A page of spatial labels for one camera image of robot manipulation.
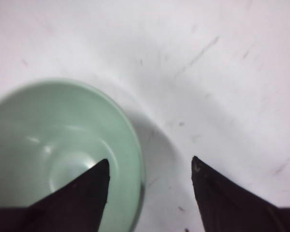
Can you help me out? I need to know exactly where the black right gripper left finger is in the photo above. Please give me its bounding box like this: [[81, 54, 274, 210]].
[[0, 159, 110, 232]]

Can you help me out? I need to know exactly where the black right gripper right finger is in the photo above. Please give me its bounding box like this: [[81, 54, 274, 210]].
[[191, 157, 290, 232]]

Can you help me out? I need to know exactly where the green bowl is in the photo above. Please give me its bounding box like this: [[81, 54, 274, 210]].
[[0, 80, 144, 232]]

